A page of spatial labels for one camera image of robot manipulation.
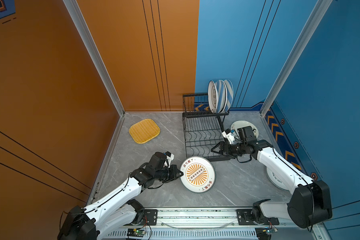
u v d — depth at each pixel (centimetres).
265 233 70
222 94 85
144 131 109
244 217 72
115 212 56
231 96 84
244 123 110
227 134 76
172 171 68
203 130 106
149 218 74
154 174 61
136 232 71
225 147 71
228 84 86
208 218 75
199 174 78
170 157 76
